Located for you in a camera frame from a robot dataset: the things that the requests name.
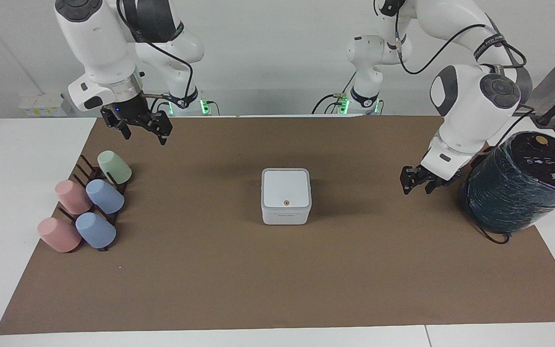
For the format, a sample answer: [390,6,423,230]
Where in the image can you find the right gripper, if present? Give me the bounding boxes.
[100,93,173,147]

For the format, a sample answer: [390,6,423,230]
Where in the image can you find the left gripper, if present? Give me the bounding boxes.
[400,164,463,196]

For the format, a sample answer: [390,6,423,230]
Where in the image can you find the white square trash can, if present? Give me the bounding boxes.
[261,168,313,226]

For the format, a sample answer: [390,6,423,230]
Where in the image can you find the green plastic cup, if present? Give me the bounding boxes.
[97,150,133,185]

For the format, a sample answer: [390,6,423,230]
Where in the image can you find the dark brown cup rack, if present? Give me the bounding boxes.
[57,154,132,253]

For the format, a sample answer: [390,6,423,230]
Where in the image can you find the blue plastic cup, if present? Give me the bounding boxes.
[75,212,117,250]
[85,179,125,215]

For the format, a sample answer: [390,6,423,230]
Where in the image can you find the pink plastic cup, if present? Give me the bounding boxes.
[37,216,82,254]
[54,179,93,215]

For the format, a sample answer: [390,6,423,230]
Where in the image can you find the dark cylindrical appliance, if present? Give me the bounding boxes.
[465,131,555,235]

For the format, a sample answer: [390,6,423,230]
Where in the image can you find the black cable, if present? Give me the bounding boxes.
[394,10,529,76]
[470,108,536,158]
[116,0,197,107]
[460,188,512,245]
[312,71,358,115]

